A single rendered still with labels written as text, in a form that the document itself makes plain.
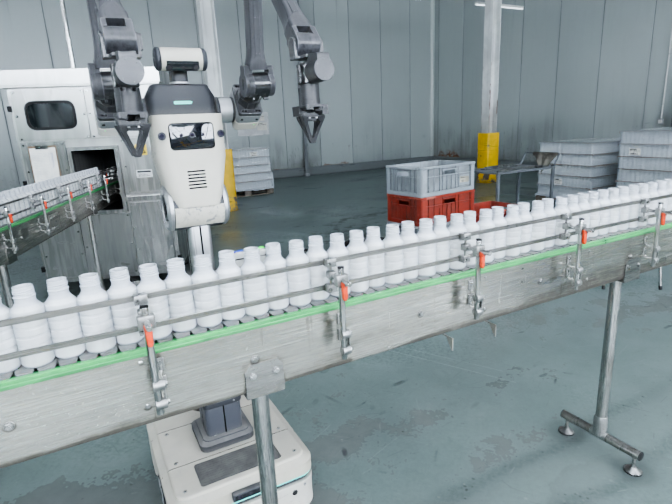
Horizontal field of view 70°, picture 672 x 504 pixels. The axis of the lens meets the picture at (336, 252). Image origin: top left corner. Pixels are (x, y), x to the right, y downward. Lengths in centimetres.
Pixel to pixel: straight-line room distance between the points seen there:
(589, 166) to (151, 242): 630
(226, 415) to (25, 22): 1197
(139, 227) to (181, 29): 925
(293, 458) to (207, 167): 110
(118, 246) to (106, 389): 386
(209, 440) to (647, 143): 682
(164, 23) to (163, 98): 1182
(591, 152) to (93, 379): 775
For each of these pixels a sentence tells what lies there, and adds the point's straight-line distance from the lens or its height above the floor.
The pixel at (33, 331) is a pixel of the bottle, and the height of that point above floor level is 108.
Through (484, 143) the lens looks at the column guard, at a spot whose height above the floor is 88.
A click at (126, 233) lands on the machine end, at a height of 54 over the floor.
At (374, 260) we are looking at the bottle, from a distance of 131.
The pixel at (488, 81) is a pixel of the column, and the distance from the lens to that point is 1143.
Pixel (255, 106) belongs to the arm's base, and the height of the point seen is 152.
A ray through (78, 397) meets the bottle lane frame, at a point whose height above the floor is 93.
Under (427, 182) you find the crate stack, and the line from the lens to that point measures 364.
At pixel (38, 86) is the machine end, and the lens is 497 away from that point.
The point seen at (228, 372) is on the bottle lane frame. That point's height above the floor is 89.
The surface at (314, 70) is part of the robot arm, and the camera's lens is 127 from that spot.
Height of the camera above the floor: 144
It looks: 15 degrees down
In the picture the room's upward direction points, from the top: 3 degrees counter-clockwise
